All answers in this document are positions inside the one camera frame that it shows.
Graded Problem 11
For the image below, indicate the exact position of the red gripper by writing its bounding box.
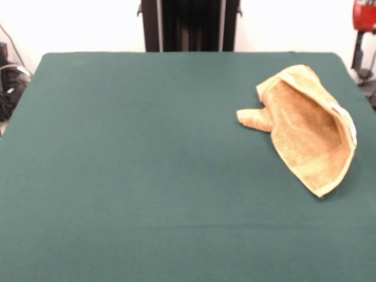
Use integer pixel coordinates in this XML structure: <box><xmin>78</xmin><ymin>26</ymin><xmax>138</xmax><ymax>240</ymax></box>
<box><xmin>352</xmin><ymin>0</ymin><xmax>376</xmax><ymax>70</ymax></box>

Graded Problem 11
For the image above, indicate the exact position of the tan terry towel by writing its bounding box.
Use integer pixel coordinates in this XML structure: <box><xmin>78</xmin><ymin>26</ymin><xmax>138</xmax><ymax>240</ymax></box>
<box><xmin>236</xmin><ymin>64</ymin><xmax>358</xmax><ymax>198</ymax></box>

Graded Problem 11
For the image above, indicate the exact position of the dark green table cloth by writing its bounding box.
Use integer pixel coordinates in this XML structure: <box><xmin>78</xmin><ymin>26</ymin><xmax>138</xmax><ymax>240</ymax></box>
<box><xmin>0</xmin><ymin>51</ymin><xmax>376</xmax><ymax>282</ymax></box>

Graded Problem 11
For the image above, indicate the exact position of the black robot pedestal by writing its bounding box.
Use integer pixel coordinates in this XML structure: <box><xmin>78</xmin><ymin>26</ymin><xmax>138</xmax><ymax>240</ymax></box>
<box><xmin>136</xmin><ymin>0</ymin><xmax>243</xmax><ymax>53</ymax></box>

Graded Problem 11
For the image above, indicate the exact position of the grey cable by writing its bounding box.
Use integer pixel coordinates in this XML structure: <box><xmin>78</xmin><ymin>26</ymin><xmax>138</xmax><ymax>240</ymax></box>
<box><xmin>0</xmin><ymin>23</ymin><xmax>33</xmax><ymax>79</ymax></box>

